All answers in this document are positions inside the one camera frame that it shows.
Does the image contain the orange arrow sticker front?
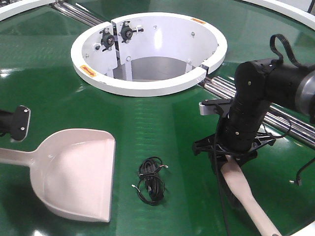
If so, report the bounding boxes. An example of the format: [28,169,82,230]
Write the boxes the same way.
[80,65,97,77]

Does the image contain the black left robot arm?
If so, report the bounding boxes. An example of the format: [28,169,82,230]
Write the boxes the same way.
[0,110,14,138]

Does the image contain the white outer rim left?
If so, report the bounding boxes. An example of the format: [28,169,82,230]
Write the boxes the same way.
[0,0,56,21]

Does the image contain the steel rollers right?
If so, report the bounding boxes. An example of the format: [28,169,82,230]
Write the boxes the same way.
[199,77,315,148]

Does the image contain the orange sticker rear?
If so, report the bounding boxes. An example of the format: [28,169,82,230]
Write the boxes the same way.
[191,18,206,25]

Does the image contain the black flat ribbon cable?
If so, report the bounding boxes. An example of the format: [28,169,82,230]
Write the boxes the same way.
[269,34,315,72]

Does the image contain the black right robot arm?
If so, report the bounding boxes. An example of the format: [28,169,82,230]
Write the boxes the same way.
[192,59,315,166]

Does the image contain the beige hand broom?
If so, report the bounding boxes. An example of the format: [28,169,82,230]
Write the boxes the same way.
[220,155,281,236]

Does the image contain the beige plastic dustpan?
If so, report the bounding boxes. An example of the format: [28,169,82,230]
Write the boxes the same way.
[0,128,116,222]

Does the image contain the left black bearing mount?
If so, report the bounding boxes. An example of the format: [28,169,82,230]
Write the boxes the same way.
[100,28,115,52]

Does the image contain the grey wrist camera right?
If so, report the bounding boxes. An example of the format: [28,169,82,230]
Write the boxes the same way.
[199,99,233,118]

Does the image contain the steel rollers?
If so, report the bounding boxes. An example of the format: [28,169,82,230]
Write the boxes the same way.
[51,0,104,27]
[199,77,315,148]

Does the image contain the right black bearing mount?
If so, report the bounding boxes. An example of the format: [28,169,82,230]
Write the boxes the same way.
[118,21,144,43]

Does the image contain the black bearing mount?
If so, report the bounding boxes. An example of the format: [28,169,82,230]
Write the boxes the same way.
[100,28,115,52]
[118,21,144,43]

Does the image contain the white outer rim right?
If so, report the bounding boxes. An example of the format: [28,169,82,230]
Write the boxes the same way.
[244,0,315,30]

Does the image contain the steel rollers top left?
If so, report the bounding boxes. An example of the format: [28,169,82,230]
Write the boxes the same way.
[51,0,104,27]

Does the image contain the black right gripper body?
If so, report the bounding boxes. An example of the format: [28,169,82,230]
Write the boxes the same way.
[192,132,276,172]

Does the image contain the white rim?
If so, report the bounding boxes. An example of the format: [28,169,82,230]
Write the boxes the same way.
[244,0,315,30]
[0,0,56,21]

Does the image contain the white central ring housing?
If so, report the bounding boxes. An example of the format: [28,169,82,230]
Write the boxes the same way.
[70,12,227,97]

